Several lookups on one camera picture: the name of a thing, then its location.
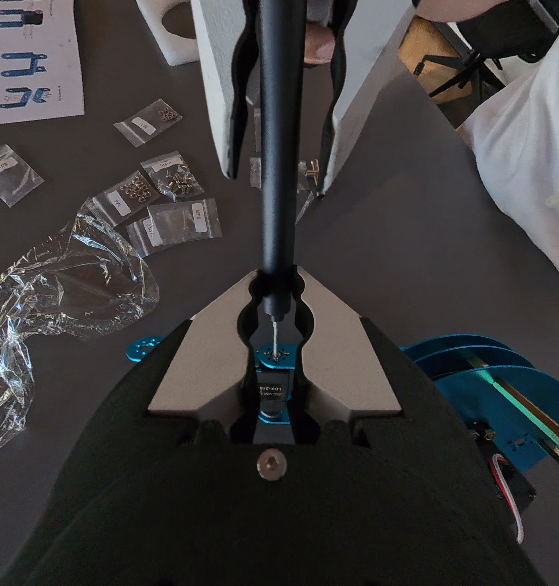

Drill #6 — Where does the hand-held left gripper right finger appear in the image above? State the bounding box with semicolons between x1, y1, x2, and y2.
293;266;404;426

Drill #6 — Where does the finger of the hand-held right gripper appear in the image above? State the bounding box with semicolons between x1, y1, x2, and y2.
316;0;416;197
190;0;262;180

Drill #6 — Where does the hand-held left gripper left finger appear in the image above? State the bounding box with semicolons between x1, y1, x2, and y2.
147;269;263;433

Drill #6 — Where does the black electric screwdriver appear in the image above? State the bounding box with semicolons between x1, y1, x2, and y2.
257;0;305;360

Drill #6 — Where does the blue toy robot arm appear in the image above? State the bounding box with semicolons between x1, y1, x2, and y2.
126;334;559;545

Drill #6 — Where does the person's right hand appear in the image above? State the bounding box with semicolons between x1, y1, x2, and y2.
303;24;338;65

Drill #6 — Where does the white foam block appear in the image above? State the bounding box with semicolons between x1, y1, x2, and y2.
137;0;202;67

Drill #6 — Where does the clear bag of small nuts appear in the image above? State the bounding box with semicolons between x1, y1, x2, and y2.
113;98;184;148

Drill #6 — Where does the clear bag of short screws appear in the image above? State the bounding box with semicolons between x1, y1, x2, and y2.
140;151;205;202

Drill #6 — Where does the black office chair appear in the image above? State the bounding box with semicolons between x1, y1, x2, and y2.
412;9;559;99

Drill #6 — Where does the clear bag of long screws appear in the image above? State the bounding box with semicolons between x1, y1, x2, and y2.
125;219;170;257

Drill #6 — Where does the large clear plastic wrap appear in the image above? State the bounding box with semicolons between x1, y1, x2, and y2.
0;198;161;458

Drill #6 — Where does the clear bag of thin screws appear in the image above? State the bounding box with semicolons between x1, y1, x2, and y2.
147;198;223;245

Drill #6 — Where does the clear bag of large nuts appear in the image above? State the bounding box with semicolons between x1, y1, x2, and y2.
92;170;161;227

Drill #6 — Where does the printed instruction sheet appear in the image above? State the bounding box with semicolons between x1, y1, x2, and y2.
0;0;85;126

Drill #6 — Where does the person in white shirt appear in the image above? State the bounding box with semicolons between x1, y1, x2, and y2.
456;18;559;289

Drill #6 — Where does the clear zip bag white label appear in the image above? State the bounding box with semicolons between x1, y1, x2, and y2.
0;144;46;208

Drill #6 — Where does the red white servo cable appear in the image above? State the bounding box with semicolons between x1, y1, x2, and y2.
488;453;525;545

